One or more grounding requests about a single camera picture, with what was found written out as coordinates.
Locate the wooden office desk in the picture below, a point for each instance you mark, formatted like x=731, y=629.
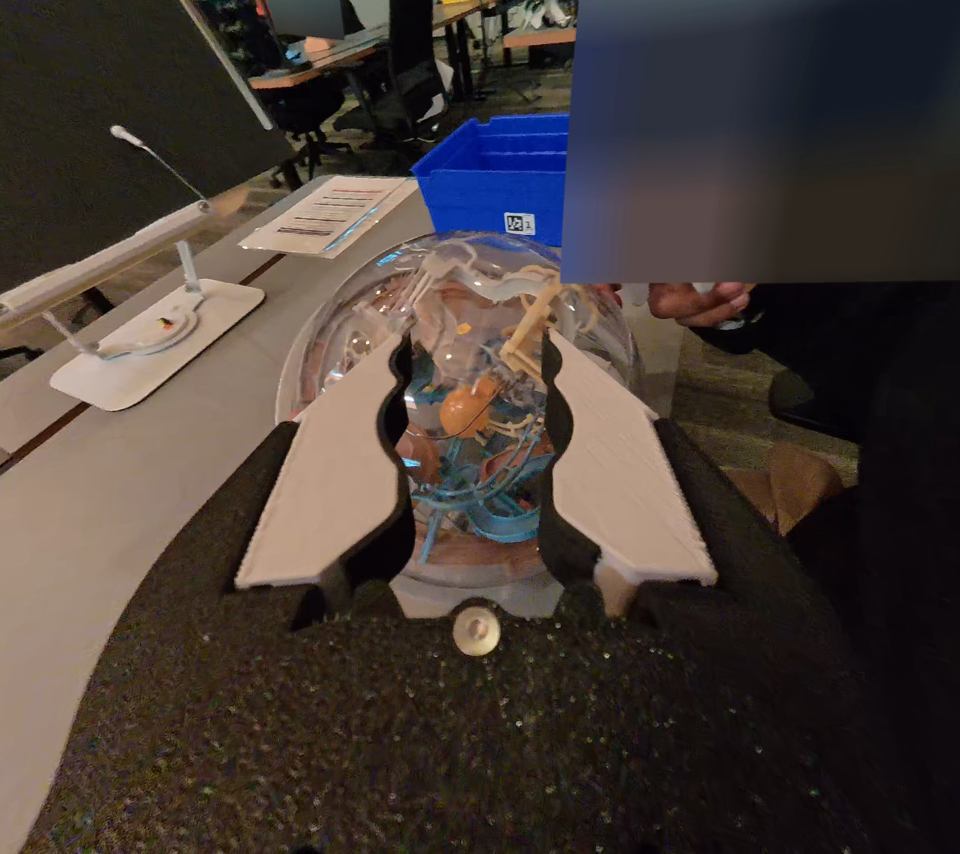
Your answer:
x=322, y=63

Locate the person's right forearm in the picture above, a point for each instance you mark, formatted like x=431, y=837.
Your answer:
x=825, y=329

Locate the laminated printed sheet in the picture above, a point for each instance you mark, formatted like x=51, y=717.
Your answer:
x=330, y=217

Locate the white model on stand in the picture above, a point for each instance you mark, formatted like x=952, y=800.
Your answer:
x=112, y=262

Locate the black office chair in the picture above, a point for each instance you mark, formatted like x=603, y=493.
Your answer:
x=300, y=104
x=409, y=44

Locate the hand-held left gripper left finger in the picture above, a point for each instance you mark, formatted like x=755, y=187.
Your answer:
x=322, y=494

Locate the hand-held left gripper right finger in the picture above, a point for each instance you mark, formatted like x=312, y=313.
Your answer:
x=622, y=487

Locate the person's right hand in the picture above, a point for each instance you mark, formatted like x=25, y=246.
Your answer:
x=697, y=307

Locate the clear plastic maze ball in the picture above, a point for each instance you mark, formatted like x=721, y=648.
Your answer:
x=465, y=412

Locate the blue plastic bin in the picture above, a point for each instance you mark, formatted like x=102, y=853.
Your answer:
x=487, y=187

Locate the black divider panel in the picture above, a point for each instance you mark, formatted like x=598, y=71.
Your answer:
x=97, y=82

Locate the person's tan trousers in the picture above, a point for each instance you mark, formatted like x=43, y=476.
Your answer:
x=795, y=487

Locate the person's black jacket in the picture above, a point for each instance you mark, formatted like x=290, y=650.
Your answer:
x=900, y=569

